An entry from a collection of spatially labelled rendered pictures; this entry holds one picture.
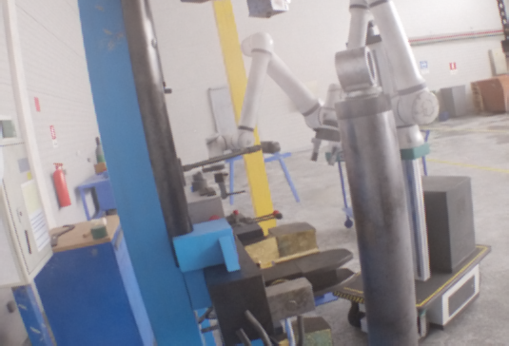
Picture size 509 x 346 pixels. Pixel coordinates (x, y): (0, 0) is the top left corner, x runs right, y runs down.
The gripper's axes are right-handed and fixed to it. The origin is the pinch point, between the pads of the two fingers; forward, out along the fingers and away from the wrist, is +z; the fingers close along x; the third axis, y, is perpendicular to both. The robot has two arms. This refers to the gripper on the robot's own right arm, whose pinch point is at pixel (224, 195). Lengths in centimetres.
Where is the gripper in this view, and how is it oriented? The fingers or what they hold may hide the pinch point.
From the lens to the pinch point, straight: 252.0
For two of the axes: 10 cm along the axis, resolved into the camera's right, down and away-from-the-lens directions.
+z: 2.0, 9.7, 1.0
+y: 9.8, -1.9, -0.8
